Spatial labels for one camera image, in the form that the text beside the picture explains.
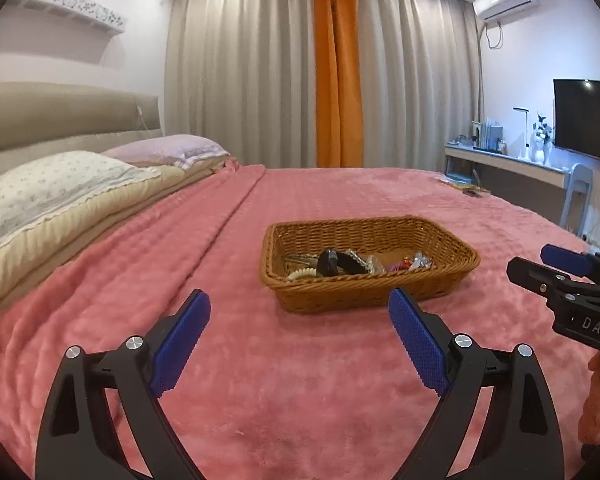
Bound black watch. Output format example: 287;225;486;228
316;248;368;278

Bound pale pink bead bracelet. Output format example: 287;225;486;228
285;266;322;282

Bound right hand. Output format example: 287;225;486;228
578;352;600;460

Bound white desk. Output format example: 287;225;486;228
444;144;568;214

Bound light blue chair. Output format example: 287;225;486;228
559;164;594;237

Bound white desk lamp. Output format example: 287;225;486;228
513;106;529;160

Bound white flower vase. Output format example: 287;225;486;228
531;114;554;166

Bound items on bed corner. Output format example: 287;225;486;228
436;176;491;198

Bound black television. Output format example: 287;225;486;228
554;79;600;160

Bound beige quilt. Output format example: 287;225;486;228
0;156;227;312

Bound brown wicker basket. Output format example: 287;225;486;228
260;216;480;315

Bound white dotted pillow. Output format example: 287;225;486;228
0;151;160;248

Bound white air conditioner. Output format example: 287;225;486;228
472;0;539;23

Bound lilac pillow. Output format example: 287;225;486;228
104;134;228;170

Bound beige headboard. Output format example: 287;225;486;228
0;82;162;174

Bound orange curtain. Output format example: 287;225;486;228
313;0;364;168

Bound beige grey curtains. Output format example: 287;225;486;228
164;0;483;170

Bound white wall shelf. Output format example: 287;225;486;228
7;0;128;36

